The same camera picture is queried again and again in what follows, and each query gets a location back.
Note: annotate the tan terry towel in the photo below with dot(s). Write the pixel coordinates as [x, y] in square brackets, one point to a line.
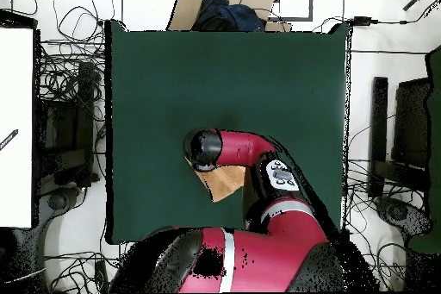
[224, 182]

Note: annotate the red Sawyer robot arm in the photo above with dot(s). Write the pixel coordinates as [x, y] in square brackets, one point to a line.
[241, 149]

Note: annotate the dark green table cloth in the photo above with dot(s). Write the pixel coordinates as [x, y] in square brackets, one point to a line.
[155, 101]

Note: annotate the dark blue clothing pile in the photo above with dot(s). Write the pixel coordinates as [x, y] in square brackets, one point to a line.
[227, 18]

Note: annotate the brown cardboard box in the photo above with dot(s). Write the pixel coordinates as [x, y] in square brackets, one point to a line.
[186, 11]

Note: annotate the black equipment stand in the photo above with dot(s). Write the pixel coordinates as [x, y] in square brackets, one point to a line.
[84, 118]

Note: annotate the grey round stand base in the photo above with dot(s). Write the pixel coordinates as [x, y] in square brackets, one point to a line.
[396, 211]
[58, 201]

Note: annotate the black power strip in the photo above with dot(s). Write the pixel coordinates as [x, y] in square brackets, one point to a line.
[101, 276]

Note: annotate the black power adapter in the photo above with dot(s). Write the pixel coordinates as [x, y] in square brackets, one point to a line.
[361, 20]

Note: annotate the white board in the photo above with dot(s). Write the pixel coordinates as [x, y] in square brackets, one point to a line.
[17, 101]

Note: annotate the black marker pen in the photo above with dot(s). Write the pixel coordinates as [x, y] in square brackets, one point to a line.
[8, 139]

